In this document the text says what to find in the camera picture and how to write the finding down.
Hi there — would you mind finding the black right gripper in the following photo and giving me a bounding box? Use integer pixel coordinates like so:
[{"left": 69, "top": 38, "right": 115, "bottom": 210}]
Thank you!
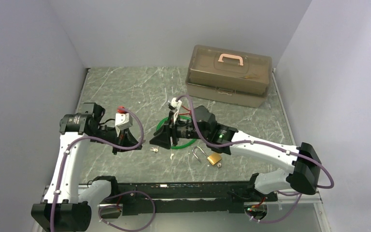
[{"left": 150, "top": 110, "right": 209, "bottom": 149}]

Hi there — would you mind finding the green cable loop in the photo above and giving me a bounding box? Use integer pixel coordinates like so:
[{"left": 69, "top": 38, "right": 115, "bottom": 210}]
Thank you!
[{"left": 156, "top": 116, "right": 199, "bottom": 150}]

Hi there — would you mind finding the brass padlock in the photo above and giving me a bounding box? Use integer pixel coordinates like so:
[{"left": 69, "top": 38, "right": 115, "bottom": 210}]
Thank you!
[{"left": 192, "top": 146, "right": 222, "bottom": 166}]

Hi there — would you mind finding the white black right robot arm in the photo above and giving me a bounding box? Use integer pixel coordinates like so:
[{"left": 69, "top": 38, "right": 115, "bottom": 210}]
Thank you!
[{"left": 150, "top": 106, "right": 321, "bottom": 201}]

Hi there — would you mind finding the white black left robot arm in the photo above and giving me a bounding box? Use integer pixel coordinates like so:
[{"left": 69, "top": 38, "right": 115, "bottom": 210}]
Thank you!
[{"left": 31, "top": 102, "right": 144, "bottom": 232}]

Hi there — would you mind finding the beige plastic toolbox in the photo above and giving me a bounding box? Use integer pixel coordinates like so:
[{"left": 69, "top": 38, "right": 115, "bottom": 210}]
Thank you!
[{"left": 185, "top": 45, "right": 272, "bottom": 108}]

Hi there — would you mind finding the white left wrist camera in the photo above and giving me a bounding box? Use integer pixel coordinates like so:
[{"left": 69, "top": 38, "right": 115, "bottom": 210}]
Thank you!
[{"left": 114, "top": 107, "right": 133, "bottom": 137}]

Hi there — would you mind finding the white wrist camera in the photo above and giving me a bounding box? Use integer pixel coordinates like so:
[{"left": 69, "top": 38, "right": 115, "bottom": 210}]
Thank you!
[
  {"left": 169, "top": 97, "right": 182, "bottom": 124},
  {"left": 114, "top": 107, "right": 133, "bottom": 137}
]

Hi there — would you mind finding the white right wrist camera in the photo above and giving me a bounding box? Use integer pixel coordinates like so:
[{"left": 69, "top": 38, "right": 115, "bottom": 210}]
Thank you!
[{"left": 169, "top": 97, "right": 182, "bottom": 124}]

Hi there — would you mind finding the red cable lock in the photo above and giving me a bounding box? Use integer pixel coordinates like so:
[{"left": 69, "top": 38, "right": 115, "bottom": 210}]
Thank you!
[{"left": 179, "top": 105, "right": 191, "bottom": 117}]

